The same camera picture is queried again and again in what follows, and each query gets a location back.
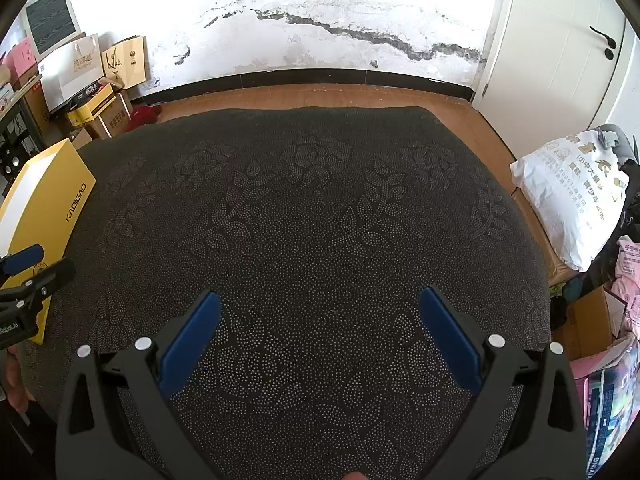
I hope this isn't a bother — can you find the pink package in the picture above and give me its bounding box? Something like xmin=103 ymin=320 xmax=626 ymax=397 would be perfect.
xmin=613 ymin=233 xmax=640 ymax=342

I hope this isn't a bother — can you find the grey cloth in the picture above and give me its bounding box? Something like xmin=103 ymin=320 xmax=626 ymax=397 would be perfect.
xmin=592 ymin=123 xmax=631 ymax=161

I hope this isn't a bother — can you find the dark clothing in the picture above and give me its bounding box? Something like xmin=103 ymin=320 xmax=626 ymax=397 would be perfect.
xmin=594 ymin=159 xmax=640 ymax=282

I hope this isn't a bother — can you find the white framed dark panel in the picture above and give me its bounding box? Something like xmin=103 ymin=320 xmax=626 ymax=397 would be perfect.
xmin=22 ymin=0 xmax=82 ymax=61

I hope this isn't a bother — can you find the white door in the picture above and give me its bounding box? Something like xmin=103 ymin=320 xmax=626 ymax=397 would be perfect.
xmin=472 ymin=0 xmax=640 ymax=134

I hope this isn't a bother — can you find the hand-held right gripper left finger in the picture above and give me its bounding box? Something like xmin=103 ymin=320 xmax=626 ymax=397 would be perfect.
xmin=54 ymin=289 xmax=223 ymax=480

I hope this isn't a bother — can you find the pink box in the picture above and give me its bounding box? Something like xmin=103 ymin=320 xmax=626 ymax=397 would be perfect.
xmin=0 ymin=35 xmax=40 ymax=86

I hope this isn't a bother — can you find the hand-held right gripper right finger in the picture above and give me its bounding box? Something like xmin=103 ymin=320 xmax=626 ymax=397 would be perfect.
xmin=418 ymin=285 xmax=589 ymax=480

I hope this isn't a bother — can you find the white printed plastic bag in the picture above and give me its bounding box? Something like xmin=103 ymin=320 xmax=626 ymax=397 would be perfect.
xmin=509 ymin=129 xmax=630 ymax=274

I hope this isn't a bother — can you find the yellow and black box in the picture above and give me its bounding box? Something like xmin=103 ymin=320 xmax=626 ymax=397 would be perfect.
xmin=64 ymin=83 xmax=117 ymax=129

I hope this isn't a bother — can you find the black baseboard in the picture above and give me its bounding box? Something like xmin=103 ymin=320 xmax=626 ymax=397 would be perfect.
xmin=142 ymin=67 xmax=475 ymax=111

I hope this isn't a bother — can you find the colourful plastic package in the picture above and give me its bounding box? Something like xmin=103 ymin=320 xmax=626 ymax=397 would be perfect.
xmin=570 ymin=339 xmax=640 ymax=480

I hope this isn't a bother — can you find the tall cardboard box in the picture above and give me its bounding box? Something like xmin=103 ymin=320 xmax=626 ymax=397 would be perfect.
xmin=19 ymin=74 xmax=51 ymax=136

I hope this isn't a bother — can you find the tan paper bag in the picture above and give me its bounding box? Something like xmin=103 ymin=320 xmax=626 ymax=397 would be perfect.
xmin=100 ymin=34 xmax=148 ymax=91

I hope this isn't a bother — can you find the large yellow box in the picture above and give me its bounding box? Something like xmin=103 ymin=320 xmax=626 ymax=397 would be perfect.
xmin=0 ymin=138 xmax=98 ymax=346

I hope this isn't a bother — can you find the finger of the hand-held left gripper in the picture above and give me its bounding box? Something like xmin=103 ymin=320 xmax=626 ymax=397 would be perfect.
xmin=0 ymin=258 xmax=77 ymax=318
xmin=0 ymin=244 xmax=46 ymax=277

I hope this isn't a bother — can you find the white paper bag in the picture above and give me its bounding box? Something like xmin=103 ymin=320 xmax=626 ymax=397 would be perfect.
xmin=37 ymin=33 xmax=106 ymax=114

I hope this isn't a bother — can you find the black dotted floral mat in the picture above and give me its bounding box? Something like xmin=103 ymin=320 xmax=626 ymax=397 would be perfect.
xmin=17 ymin=105 xmax=554 ymax=480

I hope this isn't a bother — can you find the black shelf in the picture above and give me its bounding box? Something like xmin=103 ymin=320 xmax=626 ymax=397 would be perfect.
xmin=0 ymin=89 xmax=46 ymax=197

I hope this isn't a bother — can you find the brown cardboard box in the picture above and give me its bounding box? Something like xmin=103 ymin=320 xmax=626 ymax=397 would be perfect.
xmin=87 ymin=90 xmax=134 ymax=140

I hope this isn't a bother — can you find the red cloth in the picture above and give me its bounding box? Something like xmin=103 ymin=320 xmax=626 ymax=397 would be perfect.
xmin=123 ymin=103 xmax=164 ymax=134

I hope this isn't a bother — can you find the black door handle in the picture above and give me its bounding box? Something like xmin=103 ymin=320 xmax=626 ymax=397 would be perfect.
xmin=588 ymin=24 xmax=619 ymax=61

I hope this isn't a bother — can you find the person's left hand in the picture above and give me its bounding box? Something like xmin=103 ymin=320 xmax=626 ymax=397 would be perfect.
xmin=0 ymin=347 xmax=29 ymax=410

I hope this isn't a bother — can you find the small open cardboard box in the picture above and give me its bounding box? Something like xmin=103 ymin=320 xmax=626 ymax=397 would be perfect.
xmin=67 ymin=127 xmax=94 ymax=150

